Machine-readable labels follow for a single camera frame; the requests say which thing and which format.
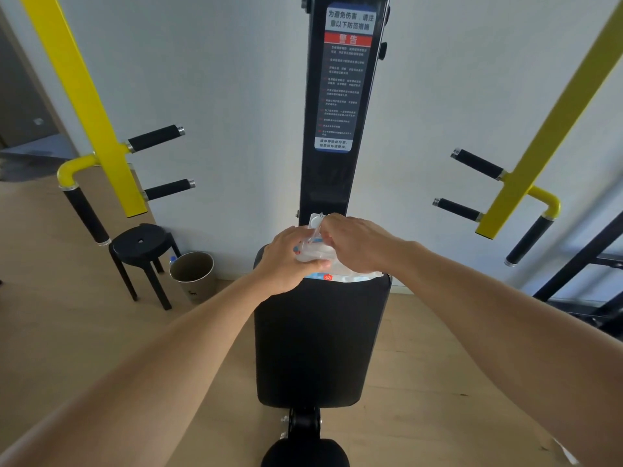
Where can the black machine column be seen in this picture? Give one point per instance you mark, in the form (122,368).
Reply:
(326,189)

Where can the white shirt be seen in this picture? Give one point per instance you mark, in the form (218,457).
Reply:
(567,454)

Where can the person's right forearm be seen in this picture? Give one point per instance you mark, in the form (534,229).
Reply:
(511,345)

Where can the brown metal trash bin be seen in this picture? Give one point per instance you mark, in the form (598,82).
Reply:
(194,286)

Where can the black padded seat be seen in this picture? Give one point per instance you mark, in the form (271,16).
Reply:
(316,345)

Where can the black rounded pad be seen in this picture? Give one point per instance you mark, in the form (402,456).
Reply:
(304,454)

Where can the gray door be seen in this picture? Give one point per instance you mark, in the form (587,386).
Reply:
(24,102)

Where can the dark warning label sticker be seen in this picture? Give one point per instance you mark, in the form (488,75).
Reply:
(343,92)

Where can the blue white wet wipe pack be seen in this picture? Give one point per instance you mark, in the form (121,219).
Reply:
(355,276)

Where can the person's right hand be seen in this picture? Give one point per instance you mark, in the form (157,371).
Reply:
(365,243)

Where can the person's left hand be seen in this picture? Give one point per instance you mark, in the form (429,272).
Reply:
(282,262)

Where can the black round stool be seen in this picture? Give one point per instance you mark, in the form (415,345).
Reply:
(141,243)

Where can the black column knob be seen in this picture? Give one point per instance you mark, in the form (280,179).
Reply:
(383,50)

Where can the person's left forearm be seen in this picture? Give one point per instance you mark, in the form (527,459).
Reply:
(146,374)

